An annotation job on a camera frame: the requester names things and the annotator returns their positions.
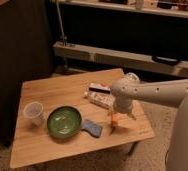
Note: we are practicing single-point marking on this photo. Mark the upper wooden shelf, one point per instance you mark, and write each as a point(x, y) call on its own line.
point(128, 8)

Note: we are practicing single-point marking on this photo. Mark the metal stand pole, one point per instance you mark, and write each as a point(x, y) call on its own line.
point(63, 36)

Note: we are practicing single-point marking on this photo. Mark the blue sponge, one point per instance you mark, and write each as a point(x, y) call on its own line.
point(92, 128)

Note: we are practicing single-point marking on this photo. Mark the orange toy carrot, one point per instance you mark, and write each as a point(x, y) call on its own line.
point(113, 123)

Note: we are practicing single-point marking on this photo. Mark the dark cabinet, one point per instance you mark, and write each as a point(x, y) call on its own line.
point(25, 54)

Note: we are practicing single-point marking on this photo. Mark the black handle on shelf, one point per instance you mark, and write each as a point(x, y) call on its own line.
point(167, 61)

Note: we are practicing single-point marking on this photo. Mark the wooden folding table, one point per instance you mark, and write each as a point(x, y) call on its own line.
point(33, 144)

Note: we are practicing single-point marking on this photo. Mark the clear plastic cup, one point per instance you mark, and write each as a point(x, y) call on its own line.
point(34, 113)

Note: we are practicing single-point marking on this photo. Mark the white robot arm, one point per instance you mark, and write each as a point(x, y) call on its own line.
point(169, 93)

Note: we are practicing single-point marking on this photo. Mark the white lower shelf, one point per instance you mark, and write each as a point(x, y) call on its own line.
point(119, 58)

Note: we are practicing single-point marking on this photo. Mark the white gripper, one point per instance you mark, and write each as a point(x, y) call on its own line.
point(122, 107)

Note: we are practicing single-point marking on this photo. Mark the green ceramic bowl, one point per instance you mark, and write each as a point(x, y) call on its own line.
point(64, 122)

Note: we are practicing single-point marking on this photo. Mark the small red black box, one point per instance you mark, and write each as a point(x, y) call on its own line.
point(99, 88)

